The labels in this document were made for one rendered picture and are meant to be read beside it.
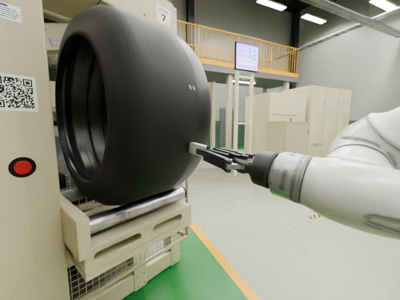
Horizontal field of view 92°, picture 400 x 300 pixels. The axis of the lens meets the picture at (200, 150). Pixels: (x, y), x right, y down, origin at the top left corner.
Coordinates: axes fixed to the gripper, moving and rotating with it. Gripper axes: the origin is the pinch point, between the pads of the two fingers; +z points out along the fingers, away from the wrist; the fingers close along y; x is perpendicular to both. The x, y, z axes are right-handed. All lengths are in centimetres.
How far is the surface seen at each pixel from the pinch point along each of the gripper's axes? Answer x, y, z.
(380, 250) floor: 101, -198, -64
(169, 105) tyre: -10.8, 8.6, 3.4
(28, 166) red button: 5.7, 31.9, 22.4
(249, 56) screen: -129, -360, 194
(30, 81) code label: -12.9, 29.9, 25.2
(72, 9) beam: -46, 7, 71
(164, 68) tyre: -18.9, 8.7, 5.9
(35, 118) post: -4.8, 29.7, 24.2
